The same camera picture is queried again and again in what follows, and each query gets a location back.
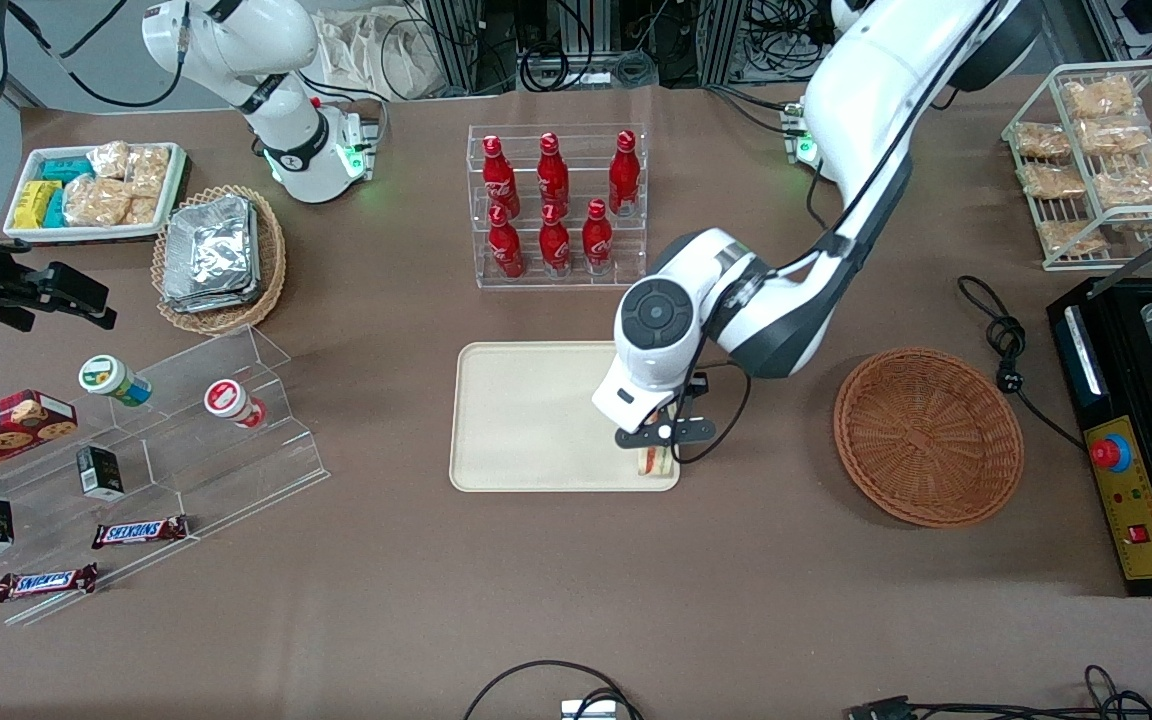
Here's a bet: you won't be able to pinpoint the cream plastic tray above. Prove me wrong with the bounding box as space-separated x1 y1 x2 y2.
449 341 682 494

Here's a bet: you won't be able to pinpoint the red lid yogurt cup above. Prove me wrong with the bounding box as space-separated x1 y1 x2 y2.
203 378 267 430

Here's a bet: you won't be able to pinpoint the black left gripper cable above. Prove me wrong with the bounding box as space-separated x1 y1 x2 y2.
671 360 752 466

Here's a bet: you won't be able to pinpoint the aluminium frame rack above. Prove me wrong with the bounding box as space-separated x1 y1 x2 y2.
416 0 482 96
1081 0 1152 71

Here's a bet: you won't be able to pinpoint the green sunflower yogurt cup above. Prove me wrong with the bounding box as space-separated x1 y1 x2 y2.
78 354 153 408

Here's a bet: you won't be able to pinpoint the black coiled cables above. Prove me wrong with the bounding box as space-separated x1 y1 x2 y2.
521 40 659 91

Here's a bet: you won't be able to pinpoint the foil wrapped package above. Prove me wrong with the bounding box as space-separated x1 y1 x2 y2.
162 270 262 314
164 195 259 291

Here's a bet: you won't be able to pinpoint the red cola bottle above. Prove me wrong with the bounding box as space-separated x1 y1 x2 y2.
581 198 614 273
608 130 640 217
538 203 572 276
481 135 520 216
536 132 570 216
488 205 525 280

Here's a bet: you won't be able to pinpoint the clear acrylic stepped stand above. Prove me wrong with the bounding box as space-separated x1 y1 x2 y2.
0 325 330 629

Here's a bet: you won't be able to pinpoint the yellow snack packet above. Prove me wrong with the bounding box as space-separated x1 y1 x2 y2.
12 180 62 229

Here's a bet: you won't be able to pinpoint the red tartan cookie box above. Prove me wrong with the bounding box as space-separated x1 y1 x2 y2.
0 389 79 474

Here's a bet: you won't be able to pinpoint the brown wicker basket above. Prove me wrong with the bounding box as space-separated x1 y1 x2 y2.
833 346 1025 528

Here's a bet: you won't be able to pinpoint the white wire rack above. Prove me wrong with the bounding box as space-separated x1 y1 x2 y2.
1002 59 1152 272

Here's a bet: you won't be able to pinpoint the clear acrylic bottle rack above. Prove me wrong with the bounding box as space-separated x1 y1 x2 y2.
467 123 649 291

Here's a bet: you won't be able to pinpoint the white cloth bag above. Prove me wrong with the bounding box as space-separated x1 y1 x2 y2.
316 10 437 101

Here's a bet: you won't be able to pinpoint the black power cable with plug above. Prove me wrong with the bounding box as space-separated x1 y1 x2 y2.
957 275 1087 451

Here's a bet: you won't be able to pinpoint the white rectangular snack tray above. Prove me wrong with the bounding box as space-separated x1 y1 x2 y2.
3 142 188 244

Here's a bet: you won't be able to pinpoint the black cable bundle with connector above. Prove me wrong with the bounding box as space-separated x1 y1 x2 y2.
846 665 1152 720

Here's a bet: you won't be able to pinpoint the light wicker basket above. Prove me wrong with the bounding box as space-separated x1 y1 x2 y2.
151 184 288 336

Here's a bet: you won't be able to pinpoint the Snickers chocolate bar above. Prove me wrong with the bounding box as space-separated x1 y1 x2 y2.
91 515 190 550
0 563 99 603

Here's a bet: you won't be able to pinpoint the black looped cable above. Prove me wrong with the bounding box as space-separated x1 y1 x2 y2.
463 660 647 720

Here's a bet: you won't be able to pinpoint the black heating appliance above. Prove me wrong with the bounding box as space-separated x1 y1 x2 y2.
1046 270 1152 598

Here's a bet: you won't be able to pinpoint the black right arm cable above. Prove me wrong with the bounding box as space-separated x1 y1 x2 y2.
6 0 187 109

